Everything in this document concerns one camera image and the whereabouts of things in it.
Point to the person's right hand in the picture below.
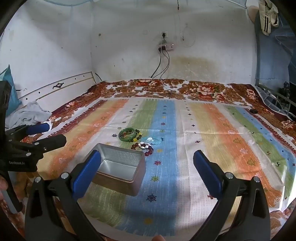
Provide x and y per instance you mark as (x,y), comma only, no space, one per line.
(158,238)

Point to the small black round object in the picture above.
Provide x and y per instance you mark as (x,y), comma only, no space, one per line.
(254,111)

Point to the blue pillow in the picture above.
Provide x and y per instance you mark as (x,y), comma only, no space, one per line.
(8,90)

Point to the brown floral bedsheet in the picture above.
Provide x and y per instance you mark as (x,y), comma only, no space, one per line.
(203,89)

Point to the silver metal tin box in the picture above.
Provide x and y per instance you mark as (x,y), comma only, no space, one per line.
(120,168)

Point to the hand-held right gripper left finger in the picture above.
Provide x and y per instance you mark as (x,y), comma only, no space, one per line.
(85,172)

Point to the white power strip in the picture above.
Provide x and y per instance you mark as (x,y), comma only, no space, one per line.
(167,47)

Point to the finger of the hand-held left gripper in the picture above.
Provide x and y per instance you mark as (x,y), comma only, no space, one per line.
(38,129)
(52,142)

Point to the grey crumpled cloth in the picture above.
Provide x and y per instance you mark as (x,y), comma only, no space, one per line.
(32,113)

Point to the striped colourful mat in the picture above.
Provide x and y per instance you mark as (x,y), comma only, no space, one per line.
(208,129)

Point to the white headboard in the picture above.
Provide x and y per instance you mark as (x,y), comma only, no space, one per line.
(69,81)

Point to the blue mosquito net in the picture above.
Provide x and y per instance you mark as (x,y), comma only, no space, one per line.
(284,46)

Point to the white and black hanging jacket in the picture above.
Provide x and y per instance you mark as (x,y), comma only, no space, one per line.
(267,16)

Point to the green jade bangle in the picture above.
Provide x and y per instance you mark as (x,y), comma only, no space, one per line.
(120,136)

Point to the metal bed frame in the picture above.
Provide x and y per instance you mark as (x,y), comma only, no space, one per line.
(277,96)

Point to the person's left hand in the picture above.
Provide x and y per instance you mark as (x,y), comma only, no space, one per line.
(2,188)

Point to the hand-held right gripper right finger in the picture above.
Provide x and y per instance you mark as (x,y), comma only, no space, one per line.
(207,172)

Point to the wall socket with plug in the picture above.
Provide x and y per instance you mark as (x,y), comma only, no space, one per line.
(164,35)

